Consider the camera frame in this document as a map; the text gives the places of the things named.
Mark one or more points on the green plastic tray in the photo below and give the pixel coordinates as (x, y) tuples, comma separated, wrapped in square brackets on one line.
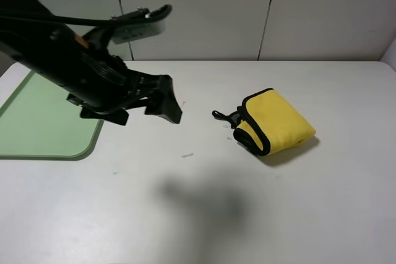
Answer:
[(38, 123)]

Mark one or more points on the yellow towel with black trim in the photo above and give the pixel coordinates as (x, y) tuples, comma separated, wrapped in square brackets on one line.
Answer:
[(265, 123)]

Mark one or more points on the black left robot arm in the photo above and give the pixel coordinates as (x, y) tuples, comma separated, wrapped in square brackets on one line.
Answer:
[(73, 54)]

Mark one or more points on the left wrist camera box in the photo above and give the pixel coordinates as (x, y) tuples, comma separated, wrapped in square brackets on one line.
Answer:
[(100, 37)]

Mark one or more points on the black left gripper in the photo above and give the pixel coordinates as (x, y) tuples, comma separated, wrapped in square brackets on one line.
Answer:
[(115, 87)]

